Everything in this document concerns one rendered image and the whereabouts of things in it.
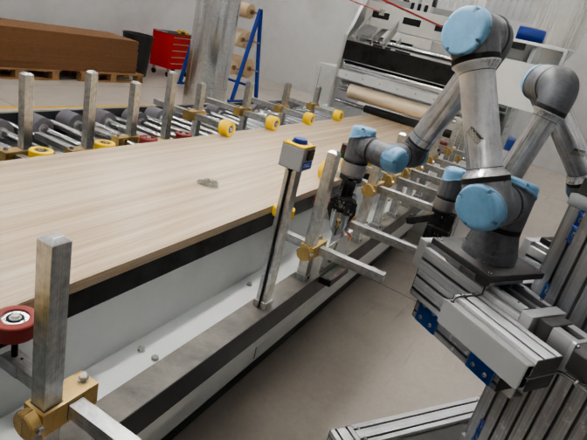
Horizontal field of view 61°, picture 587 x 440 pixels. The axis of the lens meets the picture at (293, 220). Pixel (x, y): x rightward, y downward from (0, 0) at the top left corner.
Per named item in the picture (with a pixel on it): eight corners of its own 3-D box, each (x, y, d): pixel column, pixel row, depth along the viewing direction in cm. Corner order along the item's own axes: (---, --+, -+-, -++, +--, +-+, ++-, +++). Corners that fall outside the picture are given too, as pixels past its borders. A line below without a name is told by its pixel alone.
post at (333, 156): (307, 280, 176) (341, 151, 158) (303, 284, 173) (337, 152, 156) (299, 276, 177) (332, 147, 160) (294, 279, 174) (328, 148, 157)
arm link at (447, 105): (503, 12, 134) (400, 152, 161) (486, 4, 126) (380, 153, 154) (536, 36, 129) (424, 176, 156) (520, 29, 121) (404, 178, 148)
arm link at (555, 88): (603, 79, 139) (507, 226, 156) (583, 75, 149) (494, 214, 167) (568, 62, 138) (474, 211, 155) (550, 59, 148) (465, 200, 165)
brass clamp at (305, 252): (326, 252, 178) (329, 240, 176) (308, 264, 167) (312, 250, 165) (311, 246, 181) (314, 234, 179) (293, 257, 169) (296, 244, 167)
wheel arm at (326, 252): (383, 282, 166) (387, 271, 165) (380, 285, 163) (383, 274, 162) (275, 234, 183) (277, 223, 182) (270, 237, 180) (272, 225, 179)
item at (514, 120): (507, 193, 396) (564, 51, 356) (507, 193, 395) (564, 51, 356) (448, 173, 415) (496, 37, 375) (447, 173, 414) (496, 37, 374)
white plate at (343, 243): (347, 252, 203) (354, 230, 200) (320, 272, 181) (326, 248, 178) (346, 251, 204) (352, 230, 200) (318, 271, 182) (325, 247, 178)
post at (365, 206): (355, 254, 220) (387, 151, 203) (353, 257, 218) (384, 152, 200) (348, 251, 222) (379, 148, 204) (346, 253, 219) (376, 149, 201)
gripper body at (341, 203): (328, 213, 153) (338, 176, 149) (330, 204, 161) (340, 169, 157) (352, 219, 153) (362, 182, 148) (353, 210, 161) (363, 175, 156)
